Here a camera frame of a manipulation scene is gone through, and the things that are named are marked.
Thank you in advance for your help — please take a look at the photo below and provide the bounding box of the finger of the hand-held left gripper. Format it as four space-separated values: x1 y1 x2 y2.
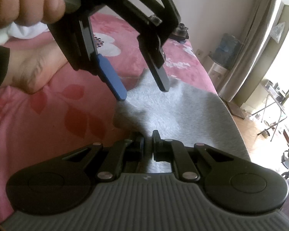
106 0 182 92
48 13 128 101

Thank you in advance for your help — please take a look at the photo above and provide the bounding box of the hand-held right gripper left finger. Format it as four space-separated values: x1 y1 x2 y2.
63 132 145 182

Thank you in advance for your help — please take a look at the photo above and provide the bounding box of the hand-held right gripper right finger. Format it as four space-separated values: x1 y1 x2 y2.
152 130 234 182

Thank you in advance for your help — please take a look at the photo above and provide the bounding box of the grey fleece sweatshirt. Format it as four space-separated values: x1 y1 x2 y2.
112 69 252 174

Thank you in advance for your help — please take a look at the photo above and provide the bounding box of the person's left hand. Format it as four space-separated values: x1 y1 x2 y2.
0 0 70 95

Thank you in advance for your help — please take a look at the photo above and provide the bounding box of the black white checked cloth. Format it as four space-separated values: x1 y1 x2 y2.
171 23 190 42

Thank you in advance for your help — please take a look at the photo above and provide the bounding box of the wooden board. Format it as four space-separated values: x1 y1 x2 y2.
228 101 246 120

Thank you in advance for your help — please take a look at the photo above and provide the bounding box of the pink floral blanket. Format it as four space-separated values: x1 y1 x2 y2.
0 12 218 223

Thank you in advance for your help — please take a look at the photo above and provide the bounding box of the grey curtain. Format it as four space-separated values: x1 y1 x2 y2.
218 0 285 103

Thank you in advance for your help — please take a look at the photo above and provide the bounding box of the metal folding rack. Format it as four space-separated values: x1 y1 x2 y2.
255 78 289 140

